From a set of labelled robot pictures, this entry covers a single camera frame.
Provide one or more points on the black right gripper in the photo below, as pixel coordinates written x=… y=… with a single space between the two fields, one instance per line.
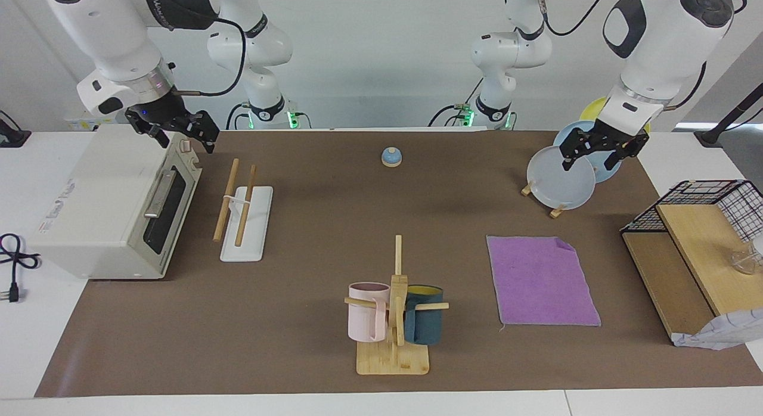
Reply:
x=164 y=115

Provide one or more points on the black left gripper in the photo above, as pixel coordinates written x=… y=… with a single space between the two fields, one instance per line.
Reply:
x=614 y=139

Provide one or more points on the purple and grey towel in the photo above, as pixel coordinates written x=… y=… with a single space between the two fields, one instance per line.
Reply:
x=542 y=282

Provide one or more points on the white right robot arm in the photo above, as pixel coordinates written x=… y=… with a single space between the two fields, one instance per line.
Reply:
x=107 y=28

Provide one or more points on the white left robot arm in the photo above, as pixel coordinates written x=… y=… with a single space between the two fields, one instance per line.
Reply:
x=656 y=46

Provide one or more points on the wooden plate rack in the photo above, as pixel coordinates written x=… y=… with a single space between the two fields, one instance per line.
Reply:
x=557 y=212

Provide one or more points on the white towel rack wooden rods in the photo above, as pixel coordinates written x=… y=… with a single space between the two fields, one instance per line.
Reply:
x=253 y=237

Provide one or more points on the light blue plate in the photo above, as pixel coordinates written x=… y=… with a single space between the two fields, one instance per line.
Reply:
x=565 y=132

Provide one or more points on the yellow plate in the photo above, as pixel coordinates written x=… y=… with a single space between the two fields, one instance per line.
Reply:
x=591 y=111

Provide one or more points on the pale grey plate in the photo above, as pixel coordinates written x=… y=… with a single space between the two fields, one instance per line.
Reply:
x=560 y=186

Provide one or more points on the cream toaster oven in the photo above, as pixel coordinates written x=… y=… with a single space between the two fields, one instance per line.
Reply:
x=101 y=195

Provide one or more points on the wooden shelf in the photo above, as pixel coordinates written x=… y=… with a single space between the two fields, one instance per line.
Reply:
x=697 y=243

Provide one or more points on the brown table mat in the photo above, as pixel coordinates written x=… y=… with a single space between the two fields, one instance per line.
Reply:
x=298 y=255

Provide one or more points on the clear glass cup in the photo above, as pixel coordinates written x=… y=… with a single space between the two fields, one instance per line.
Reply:
x=745 y=261

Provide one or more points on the small blue bell wooden knob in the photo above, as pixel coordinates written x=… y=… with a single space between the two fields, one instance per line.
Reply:
x=391 y=158

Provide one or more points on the white marbled paper sheet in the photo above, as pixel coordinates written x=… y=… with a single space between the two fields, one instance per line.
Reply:
x=727 y=332

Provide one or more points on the dark teal mug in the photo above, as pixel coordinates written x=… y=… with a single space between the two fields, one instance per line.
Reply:
x=426 y=326

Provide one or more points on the pink mug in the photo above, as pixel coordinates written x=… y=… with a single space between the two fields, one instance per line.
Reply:
x=360 y=320

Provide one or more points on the wooden mug tree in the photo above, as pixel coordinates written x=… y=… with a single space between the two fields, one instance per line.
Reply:
x=393 y=362

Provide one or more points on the black clamp mount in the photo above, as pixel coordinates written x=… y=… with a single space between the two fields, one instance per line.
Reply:
x=12 y=139

